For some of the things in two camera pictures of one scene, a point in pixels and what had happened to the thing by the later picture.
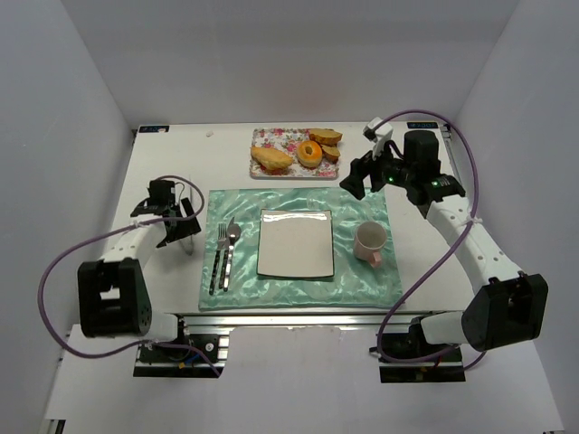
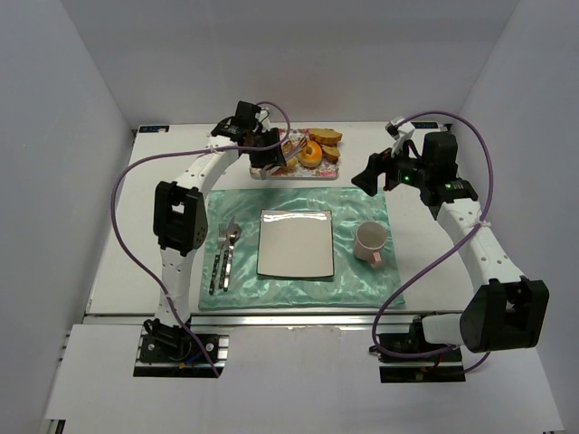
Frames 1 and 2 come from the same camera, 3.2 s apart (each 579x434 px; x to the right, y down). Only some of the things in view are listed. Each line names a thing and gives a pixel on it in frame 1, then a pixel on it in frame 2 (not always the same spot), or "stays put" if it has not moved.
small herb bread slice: [331, 154] stays put
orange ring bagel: [306, 160] stays put
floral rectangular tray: [288, 141] stays put
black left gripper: [175, 221] to [265, 151]
